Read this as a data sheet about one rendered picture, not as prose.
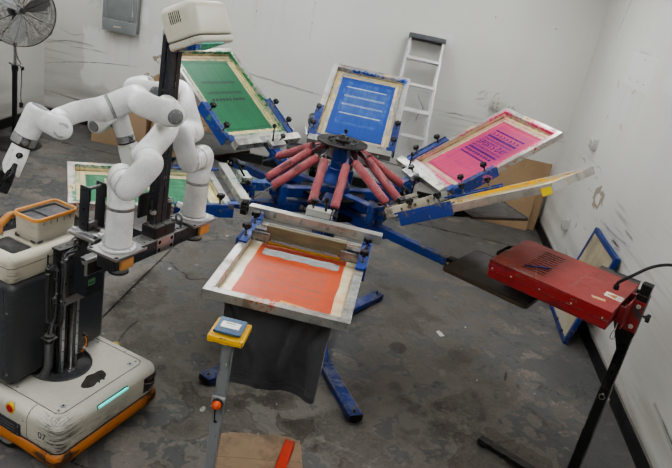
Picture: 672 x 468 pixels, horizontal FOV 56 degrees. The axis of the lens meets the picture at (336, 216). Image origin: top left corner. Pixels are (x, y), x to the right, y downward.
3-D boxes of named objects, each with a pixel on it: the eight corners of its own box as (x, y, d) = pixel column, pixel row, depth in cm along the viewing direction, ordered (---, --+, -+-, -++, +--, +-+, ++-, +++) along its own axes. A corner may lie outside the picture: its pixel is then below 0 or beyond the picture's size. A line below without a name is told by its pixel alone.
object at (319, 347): (315, 406, 266) (334, 318, 251) (211, 380, 269) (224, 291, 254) (316, 402, 269) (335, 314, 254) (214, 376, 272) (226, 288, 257)
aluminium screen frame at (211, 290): (347, 332, 242) (349, 324, 241) (200, 296, 246) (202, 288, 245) (368, 252, 316) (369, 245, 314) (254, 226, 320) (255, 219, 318)
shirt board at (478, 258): (552, 298, 327) (556, 284, 324) (521, 321, 296) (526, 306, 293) (348, 206, 398) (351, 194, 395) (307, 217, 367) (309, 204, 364)
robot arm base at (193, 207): (166, 213, 268) (169, 178, 262) (185, 206, 279) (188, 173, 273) (196, 225, 262) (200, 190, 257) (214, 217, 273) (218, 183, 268)
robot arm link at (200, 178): (214, 182, 269) (218, 145, 263) (199, 190, 257) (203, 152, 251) (193, 176, 271) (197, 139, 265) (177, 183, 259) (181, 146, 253)
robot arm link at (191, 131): (196, 72, 257) (172, 77, 240) (221, 162, 266) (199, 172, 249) (166, 79, 262) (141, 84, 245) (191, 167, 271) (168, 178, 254)
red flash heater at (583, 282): (639, 307, 304) (648, 285, 300) (612, 338, 269) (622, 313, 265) (521, 256, 337) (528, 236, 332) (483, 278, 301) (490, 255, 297)
